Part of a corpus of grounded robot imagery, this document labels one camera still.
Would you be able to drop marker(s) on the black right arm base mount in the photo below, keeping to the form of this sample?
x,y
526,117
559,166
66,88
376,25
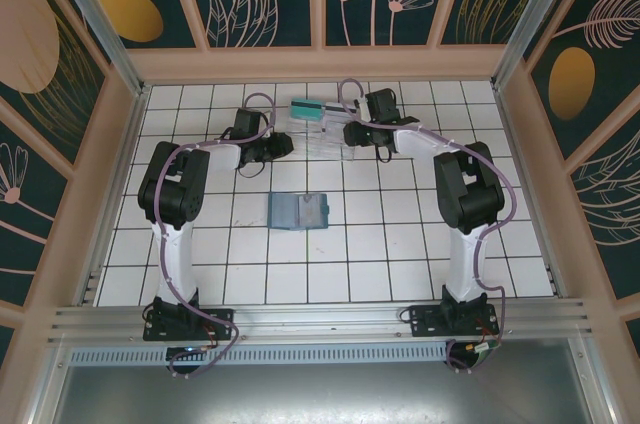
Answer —
x,y
425,319

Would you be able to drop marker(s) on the aluminium frame post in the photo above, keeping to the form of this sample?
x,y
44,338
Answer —
x,y
100,29
530,19

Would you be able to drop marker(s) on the stack of white cards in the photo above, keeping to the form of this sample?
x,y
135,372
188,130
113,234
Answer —
x,y
336,121

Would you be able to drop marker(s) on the silver magnetic stripe card stack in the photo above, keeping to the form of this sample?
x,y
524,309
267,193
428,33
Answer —
x,y
342,108

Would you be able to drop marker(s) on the aluminium table side rail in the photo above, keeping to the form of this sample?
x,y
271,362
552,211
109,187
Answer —
x,y
525,184
117,189

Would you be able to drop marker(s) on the blue leather card holder wallet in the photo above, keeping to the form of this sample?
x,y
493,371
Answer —
x,y
295,211

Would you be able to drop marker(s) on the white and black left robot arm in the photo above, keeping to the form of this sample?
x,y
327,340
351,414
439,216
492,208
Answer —
x,y
172,184

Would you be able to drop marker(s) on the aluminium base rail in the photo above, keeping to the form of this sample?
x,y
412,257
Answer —
x,y
320,316

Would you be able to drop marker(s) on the teal card stack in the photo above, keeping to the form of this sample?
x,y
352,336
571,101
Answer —
x,y
307,109

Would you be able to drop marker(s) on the clear acrylic card stand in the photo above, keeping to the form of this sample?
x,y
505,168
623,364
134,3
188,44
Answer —
x,y
320,141

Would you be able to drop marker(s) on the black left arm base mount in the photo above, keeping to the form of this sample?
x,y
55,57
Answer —
x,y
220,324

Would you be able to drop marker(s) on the grey metal panel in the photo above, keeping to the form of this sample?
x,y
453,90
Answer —
x,y
320,394

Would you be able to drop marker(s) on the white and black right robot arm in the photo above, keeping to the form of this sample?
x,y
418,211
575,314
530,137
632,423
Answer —
x,y
470,184

